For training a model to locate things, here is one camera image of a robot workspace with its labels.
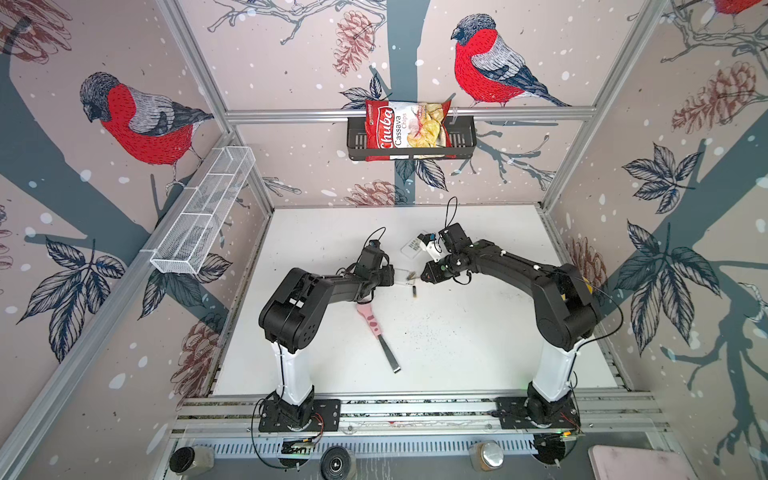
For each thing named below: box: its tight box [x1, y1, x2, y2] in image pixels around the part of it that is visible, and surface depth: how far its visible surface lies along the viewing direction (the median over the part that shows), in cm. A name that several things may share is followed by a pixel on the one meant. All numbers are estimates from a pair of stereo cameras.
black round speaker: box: [320, 445, 352, 480], surface depth 60 cm
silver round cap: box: [469, 440, 505, 472], surface depth 61 cm
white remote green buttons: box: [400, 238, 423, 259], surface depth 109 cm
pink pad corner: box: [588, 445, 698, 480], surface depth 67 cm
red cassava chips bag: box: [365, 100, 453, 162], surface depth 89 cm
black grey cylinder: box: [169, 446, 215, 475], surface depth 63 cm
